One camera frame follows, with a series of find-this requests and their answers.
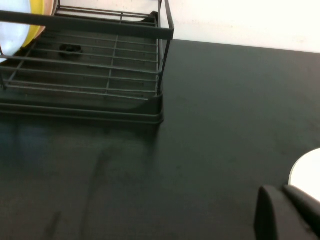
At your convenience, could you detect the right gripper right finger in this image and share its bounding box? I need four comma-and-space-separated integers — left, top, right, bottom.
283, 184, 320, 234

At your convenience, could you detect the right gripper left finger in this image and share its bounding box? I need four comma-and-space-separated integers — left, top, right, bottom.
254, 184, 320, 240

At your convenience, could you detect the light blue round plate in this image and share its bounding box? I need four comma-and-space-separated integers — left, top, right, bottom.
0, 0, 32, 63

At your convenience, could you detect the pink round plate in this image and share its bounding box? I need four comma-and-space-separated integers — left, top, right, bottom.
37, 0, 57, 33

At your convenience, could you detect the yellow round plate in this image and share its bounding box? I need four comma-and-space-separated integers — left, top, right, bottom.
18, 0, 47, 50

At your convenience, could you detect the white round disc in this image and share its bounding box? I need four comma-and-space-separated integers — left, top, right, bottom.
288, 147, 320, 201

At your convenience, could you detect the black round drain plug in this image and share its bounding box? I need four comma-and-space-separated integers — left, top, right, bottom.
58, 44, 84, 57

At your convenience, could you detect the black wire dish rack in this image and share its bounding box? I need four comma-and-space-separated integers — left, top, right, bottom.
0, 0, 175, 126

